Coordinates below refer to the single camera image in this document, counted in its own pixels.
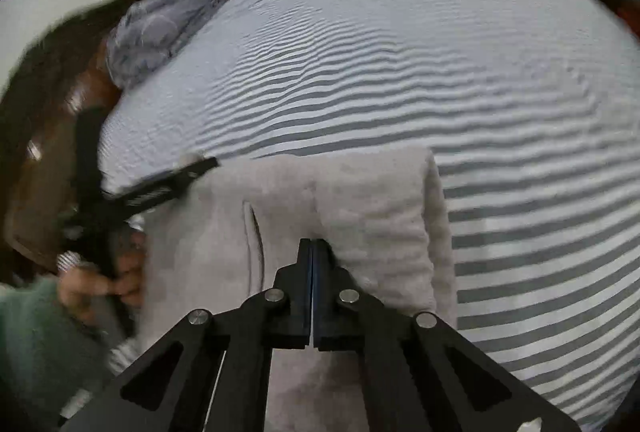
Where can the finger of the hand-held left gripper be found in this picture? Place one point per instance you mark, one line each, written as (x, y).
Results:
(160, 187)

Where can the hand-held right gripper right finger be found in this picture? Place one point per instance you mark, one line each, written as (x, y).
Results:
(322, 292)

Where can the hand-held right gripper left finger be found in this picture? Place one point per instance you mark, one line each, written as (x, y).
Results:
(302, 292)

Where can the beige pants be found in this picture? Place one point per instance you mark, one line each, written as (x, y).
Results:
(370, 212)

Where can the person's left forearm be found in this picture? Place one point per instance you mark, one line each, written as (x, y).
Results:
(35, 352)

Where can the person's left hand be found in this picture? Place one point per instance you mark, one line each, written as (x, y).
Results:
(80, 287)

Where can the brown wooden headboard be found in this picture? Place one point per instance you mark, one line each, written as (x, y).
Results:
(45, 122)

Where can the blue-grey crumpled garment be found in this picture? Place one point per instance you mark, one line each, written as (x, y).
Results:
(155, 32)

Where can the grey striped bed sheet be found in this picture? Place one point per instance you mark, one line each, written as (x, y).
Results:
(400, 62)

